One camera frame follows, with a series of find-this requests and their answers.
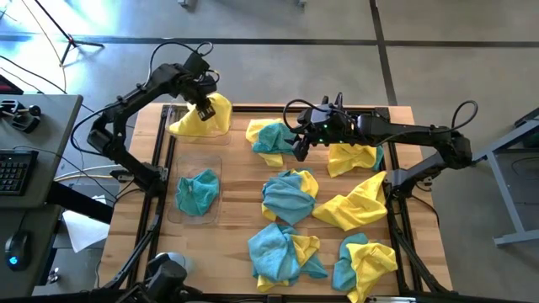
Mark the black computer mouse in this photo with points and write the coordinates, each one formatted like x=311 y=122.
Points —
x=17 y=248

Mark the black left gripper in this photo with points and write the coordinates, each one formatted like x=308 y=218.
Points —
x=198 y=84

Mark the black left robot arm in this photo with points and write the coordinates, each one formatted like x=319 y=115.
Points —
x=139 y=97

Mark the black tripod stand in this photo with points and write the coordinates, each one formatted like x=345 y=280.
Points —
x=72 y=41

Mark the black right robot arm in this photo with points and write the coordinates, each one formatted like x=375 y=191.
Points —
x=404 y=128

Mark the grey metal stand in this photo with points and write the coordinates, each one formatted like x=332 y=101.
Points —
x=505 y=193

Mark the white paper sheet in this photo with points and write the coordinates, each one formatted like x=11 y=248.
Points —
x=84 y=231

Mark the yellow microfiber towel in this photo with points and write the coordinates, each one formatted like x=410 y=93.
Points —
x=309 y=183
x=353 y=206
x=305 y=248
x=219 y=113
x=370 y=265
x=271 y=160
x=349 y=160

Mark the clear plastic water bottle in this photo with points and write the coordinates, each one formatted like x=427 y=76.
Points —
x=172 y=257

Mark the dark device with red edge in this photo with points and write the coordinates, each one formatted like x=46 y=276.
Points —
x=8 y=88

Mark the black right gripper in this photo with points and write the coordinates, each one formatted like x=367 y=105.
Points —
x=332 y=126

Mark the small metal caster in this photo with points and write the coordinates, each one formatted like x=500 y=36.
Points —
x=53 y=277

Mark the black desk support beam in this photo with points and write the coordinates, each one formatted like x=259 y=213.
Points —
x=80 y=202

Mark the black aluminium table frame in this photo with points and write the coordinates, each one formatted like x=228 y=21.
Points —
x=269 y=109

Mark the black keyboard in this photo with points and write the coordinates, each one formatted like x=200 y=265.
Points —
x=17 y=172

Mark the grey desk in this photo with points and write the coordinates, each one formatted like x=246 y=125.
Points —
x=46 y=139

